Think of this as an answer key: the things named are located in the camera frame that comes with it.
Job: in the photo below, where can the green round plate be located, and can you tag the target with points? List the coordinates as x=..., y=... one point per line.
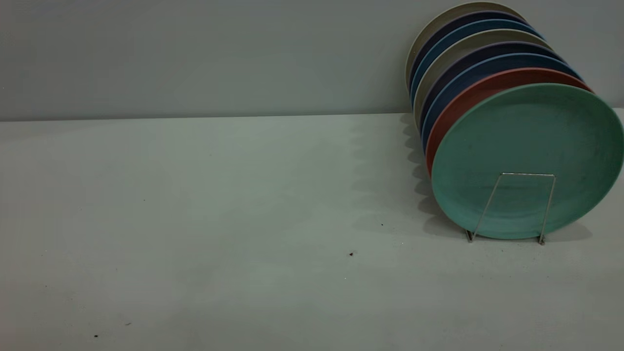
x=526, y=146

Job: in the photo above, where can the pink round plate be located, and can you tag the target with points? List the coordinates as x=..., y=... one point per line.
x=453, y=109

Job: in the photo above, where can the navy plate with blue rim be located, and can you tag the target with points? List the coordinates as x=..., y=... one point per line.
x=470, y=73

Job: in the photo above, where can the dark purple plate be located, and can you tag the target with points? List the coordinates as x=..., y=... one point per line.
x=441, y=33
x=475, y=54

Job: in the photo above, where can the beige plate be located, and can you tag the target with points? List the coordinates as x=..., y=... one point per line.
x=436, y=22
x=468, y=44

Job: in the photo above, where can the teal blue plate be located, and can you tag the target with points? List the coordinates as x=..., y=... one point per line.
x=460, y=34

